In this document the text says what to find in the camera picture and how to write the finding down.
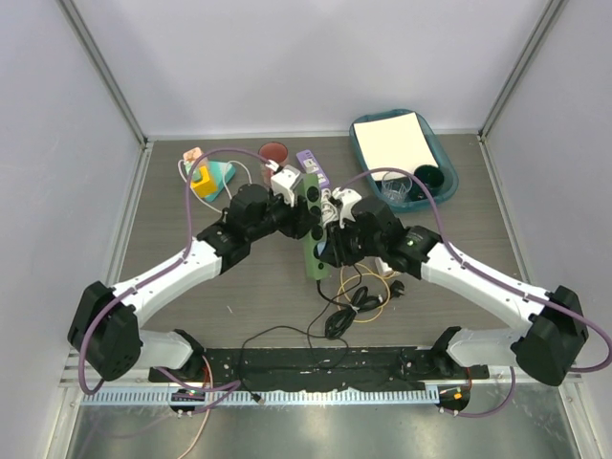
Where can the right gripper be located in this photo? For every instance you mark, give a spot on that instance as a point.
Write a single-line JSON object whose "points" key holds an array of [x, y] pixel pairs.
{"points": [[335, 252]]}

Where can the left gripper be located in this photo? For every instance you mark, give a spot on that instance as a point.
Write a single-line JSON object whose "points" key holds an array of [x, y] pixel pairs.
{"points": [[298, 219]]}

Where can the green power strip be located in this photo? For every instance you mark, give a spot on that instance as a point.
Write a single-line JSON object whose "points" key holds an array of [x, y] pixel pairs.
{"points": [[315, 269]]}

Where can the white cube adapter plug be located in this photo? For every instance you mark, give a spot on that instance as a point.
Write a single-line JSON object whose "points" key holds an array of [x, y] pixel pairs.
{"points": [[383, 268]]}

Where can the purple power strip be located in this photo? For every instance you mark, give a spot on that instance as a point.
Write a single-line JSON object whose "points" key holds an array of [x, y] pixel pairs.
{"points": [[310, 164]]}

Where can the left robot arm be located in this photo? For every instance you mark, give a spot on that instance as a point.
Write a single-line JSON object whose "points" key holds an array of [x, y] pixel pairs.
{"points": [[107, 330]]}

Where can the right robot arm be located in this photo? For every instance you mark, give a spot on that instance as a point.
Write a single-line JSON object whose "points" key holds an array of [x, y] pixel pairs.
{"points": [[542, 335]]}

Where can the black round plug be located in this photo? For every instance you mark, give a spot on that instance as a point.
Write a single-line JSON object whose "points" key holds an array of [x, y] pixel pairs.
{"points": [[396, 289]]}

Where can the teal triangular base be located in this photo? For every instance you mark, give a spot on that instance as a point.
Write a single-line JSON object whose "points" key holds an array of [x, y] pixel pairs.
{"points": [[221, 173]]}

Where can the pink mug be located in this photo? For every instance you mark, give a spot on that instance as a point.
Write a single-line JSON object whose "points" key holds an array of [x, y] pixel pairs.
{"points": [[272, 151]]}

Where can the clear plastic cup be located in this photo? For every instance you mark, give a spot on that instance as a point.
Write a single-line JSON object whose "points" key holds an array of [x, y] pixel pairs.
{"points": [[395, 187]]}

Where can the black mounting plate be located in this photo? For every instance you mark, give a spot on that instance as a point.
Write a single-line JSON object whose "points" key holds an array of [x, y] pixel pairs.
{"points": [[320, 368]]}

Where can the dark green cup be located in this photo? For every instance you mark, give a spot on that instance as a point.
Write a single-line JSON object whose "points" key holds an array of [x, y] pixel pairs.
{"points": [[432, 178]]}

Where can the white paper sheet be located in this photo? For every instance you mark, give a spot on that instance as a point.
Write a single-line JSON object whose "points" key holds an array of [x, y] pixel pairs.
{"points": [[394, 142]]}

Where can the teal plastic tray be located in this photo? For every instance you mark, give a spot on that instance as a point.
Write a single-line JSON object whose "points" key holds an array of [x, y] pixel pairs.
{"points": [[441, 156]]}

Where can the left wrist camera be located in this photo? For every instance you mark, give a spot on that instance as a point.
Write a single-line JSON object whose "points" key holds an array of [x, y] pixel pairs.
{"points": [[284, 182]]}

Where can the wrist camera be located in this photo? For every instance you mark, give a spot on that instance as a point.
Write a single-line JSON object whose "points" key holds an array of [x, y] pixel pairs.
{"points": [[284, 182], [343, 199]]}

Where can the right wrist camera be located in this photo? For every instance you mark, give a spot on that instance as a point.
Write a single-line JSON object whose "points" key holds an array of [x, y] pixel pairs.
{"points": [[343, 199]]}

